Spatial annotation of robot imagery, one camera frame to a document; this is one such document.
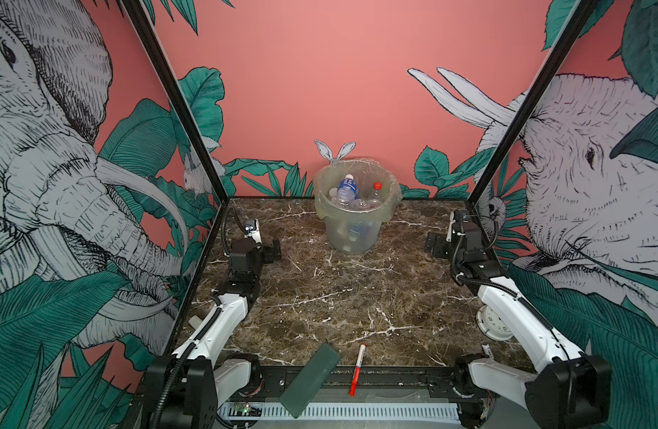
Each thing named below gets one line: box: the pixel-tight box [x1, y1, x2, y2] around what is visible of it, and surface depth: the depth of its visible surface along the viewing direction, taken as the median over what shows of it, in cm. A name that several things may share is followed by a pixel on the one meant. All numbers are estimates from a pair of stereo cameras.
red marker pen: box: [348, 343, 367, 397], surface depth 78 cm
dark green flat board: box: [278, 343, 342, 419], surface depth 75 cm
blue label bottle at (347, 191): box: [337, 173, 359, 206], surface depth 90 cm
